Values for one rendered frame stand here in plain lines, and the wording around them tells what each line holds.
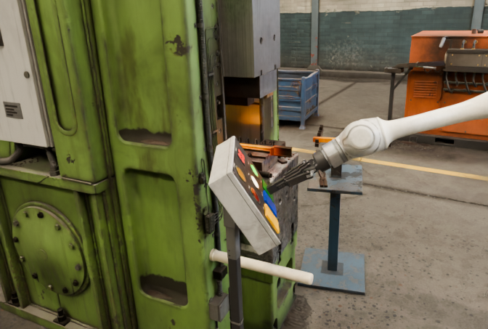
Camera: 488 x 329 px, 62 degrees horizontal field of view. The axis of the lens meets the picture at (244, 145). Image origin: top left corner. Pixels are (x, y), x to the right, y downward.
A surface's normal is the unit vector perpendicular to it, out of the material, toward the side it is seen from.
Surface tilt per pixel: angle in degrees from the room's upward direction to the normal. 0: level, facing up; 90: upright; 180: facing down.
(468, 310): 0
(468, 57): 90
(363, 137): 72
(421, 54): 90
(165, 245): 90
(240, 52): 90
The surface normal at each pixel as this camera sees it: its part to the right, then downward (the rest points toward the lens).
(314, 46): -0.51, 0.29
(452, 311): -0.04, -0.94
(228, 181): 0.00, 0.33
